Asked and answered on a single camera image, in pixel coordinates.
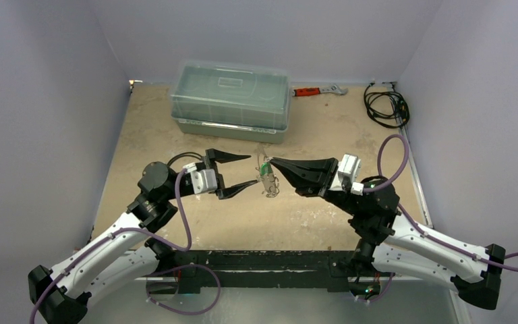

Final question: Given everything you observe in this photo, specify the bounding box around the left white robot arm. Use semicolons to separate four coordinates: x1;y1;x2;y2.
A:
28;149;254;323

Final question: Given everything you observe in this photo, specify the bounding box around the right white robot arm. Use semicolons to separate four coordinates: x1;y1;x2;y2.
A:
269;154;505;310

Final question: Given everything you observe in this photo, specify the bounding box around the grey plastic toolbox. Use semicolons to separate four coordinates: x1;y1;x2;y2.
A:
169;60;292;144

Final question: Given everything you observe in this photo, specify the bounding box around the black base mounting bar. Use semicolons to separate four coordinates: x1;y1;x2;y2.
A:
142;249;399;295

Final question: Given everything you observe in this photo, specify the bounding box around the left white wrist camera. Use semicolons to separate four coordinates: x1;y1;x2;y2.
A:
183;163;219;194

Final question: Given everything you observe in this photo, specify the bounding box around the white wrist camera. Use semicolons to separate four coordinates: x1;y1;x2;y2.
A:
330;154;364;195
183;163;219;194

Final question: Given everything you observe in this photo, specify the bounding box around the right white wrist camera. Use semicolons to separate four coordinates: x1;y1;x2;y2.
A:
330;154;364;195

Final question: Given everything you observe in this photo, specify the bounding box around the black coiled usb cable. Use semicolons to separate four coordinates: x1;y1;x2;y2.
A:
167;152;206;168

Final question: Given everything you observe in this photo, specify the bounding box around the orange handled adjustable wrench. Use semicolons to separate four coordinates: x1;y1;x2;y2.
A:
292;84;348;97

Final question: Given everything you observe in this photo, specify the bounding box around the black coiled cable bundle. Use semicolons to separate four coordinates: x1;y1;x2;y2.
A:
363;82;411;130

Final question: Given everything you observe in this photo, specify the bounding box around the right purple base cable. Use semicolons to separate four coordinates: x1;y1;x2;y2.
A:
353;273;396;305

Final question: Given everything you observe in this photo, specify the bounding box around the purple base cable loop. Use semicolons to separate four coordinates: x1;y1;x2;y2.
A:
145;263;221;316

